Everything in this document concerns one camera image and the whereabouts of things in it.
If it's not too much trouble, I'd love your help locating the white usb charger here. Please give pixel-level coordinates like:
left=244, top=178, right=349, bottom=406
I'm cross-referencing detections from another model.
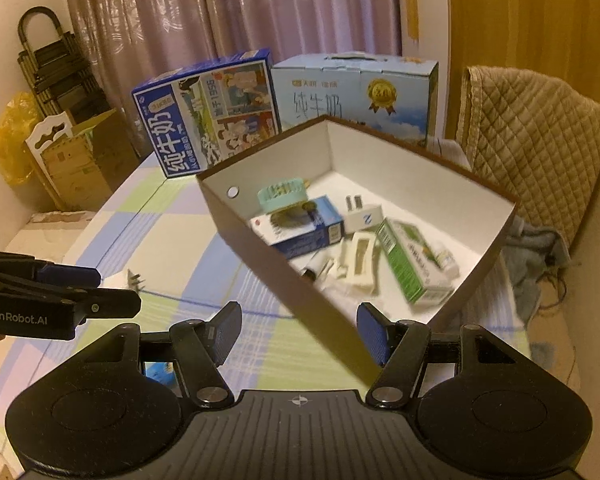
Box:
left=122, top=269, right=144, bottom=292

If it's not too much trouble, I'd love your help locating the blue ointment tube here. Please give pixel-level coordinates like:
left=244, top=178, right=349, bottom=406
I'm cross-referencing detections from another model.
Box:
left=145, top=362, right=178, bottom=389

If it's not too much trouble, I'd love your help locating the green white medicine box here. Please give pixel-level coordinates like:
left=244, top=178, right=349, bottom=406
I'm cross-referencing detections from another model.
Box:
left=376, top=218, right=454, bottom=308

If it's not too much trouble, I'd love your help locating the cream plastic clip holder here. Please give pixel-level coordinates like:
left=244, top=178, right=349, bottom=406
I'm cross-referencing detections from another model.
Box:
left=336, top=231, right=377, bottom=294

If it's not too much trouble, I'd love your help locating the small white pill bottle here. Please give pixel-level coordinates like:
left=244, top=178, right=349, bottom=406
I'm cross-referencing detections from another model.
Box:
left=431, top=242, right=460, bottom=280

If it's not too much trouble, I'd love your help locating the white cube power socket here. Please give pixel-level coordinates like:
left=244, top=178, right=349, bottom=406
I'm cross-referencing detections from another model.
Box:
left=342, top=195, right=385, bottom=234

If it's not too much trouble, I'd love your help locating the blue white medicine box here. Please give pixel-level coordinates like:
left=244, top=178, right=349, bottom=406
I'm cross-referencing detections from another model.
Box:
left=249, top=195, right=344, bottom=259

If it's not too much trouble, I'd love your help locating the mint green handheld fan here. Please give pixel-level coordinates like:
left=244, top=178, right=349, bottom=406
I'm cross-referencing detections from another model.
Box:
left=257, top=178, right=317, bottom=226

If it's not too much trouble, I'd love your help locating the beige bed sheet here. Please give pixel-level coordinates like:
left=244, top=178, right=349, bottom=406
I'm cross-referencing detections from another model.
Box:
left=5, top=211, right=95, bottom=262

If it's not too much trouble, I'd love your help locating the checkered tablecloth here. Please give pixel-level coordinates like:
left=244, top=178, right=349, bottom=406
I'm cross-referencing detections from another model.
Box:
left=0, top=152, right=531, bottom=411

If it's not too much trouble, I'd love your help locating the brown cardboard shipping box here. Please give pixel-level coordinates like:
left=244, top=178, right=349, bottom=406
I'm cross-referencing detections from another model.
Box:
left=23, top=110, right=140, bottom=211

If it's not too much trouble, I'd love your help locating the brown open cardboard box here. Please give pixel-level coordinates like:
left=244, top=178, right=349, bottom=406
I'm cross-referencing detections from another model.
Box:
left=198, top=116, right=517, bottom=386

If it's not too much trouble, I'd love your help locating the yellow plastic bag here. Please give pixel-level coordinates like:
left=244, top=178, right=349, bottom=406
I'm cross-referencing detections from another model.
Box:
left=0, top=91, right=43, bottom=186

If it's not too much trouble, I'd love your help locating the grey cloth on floor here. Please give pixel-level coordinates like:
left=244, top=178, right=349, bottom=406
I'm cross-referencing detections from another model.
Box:
left=501, top=216, right=571, bottom=325

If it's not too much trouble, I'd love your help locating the dark blue milk carton box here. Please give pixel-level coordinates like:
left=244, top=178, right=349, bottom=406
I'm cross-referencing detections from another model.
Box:
left=132, top=49, right=280, bottom=178

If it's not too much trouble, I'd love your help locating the quilted beige chair cover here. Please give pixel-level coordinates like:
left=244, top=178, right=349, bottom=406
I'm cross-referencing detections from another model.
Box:
left=455, top=66, right=600, bottom=243

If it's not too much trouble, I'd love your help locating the light blue milk carton box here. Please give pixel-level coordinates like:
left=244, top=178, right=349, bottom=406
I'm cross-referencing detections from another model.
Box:
left=272, top=52, right=439, bottom=142

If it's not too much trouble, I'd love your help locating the pink curtain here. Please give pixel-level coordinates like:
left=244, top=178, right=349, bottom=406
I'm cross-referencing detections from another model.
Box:
left=68, top=0, right=401, bottom=156

